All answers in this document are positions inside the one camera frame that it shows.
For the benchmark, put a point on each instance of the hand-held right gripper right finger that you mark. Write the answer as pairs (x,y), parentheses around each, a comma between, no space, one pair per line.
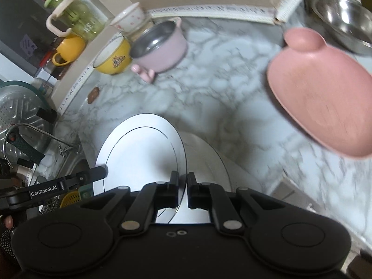
(191,181)

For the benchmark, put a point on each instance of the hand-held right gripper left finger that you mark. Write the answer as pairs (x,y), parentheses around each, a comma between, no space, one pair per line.
(173,181)

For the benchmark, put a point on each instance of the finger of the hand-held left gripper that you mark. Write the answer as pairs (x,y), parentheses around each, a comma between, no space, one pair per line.
(94,173)

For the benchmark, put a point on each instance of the white round plate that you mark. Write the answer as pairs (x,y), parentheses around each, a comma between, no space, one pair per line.
(209,157)
(139,151)

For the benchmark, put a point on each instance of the person's left hand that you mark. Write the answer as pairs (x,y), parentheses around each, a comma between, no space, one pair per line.
(7,222)

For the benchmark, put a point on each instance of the yellow sink strainer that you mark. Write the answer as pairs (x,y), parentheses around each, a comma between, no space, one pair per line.
(70,201)

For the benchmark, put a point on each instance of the chrome faucet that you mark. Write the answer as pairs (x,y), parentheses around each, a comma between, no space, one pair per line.
(32,133)

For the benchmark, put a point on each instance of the small brown object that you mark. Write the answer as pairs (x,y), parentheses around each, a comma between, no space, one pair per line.
(93,94)

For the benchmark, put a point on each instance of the steel steamer pot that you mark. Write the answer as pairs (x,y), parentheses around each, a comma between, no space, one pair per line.
(20,113)

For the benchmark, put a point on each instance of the yellow printed bowl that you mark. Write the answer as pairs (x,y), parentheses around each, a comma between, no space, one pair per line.
(114,58)

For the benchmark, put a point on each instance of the yellow mug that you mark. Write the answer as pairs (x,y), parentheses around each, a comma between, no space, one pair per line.
(69,49)

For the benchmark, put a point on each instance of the pink bowl with steel lining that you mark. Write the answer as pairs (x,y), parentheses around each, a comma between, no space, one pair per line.
(161,46)

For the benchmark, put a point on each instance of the pink plastic plate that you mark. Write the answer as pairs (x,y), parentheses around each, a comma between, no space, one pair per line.
(319,96)

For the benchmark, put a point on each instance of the white dotted bowl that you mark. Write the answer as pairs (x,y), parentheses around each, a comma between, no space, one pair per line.
(128,17)

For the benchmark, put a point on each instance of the green water bottle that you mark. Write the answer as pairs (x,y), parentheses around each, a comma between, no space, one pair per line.
(72,14)

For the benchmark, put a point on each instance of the stainless steel bowl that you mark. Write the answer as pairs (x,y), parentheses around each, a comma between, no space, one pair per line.
(340,20)

